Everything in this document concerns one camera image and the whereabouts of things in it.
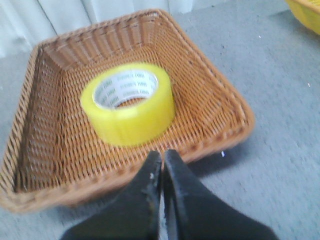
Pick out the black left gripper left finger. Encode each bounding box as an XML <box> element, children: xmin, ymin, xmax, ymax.
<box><xmin>61</xmin><ymin>151</ymin><xmax>162</xmax><ymax>240</ymax></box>

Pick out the white curtain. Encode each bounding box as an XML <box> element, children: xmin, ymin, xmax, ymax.
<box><xmin>0</xmin><ymin>0</ymin><xmax>196</xmax><ymax>58</ymax></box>

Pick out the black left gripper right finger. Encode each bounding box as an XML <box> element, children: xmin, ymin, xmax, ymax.
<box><xmin>163</xmin><ymin>149</ymin><xmax>278</xmax><ymax>240</ymax></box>

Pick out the yellow tape roll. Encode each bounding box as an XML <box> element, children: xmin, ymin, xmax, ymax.
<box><xmin>80</xmin><ymin>62</ymin><xmax>175</xmax><ymax>146</ymax></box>

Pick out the brown wicker basket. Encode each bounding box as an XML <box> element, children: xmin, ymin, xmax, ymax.
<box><xmin>0</xmin><ymin>9</ymin><xmax>255</xmax><ymax>213</ymax></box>

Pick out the yellow woven basket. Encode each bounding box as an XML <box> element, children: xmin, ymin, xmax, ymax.
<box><xmin>285</xmin><ymin>0</ymin><xmax>320</xmax><ymax>35</ymax></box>

